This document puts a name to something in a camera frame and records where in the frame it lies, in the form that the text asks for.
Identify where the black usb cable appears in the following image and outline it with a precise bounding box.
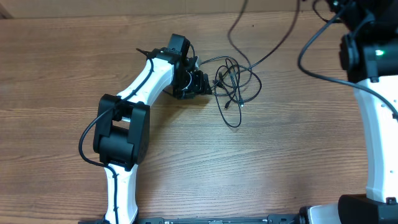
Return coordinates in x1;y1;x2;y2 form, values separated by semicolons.
213;56;262;128
198;0;301;75

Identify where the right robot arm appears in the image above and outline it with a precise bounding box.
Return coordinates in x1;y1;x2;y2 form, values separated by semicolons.
297;1;397;223

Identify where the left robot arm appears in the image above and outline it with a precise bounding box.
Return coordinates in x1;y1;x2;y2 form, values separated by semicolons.
93;34;212;223

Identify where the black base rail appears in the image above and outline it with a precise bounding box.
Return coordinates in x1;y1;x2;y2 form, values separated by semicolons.
134;214;309;224

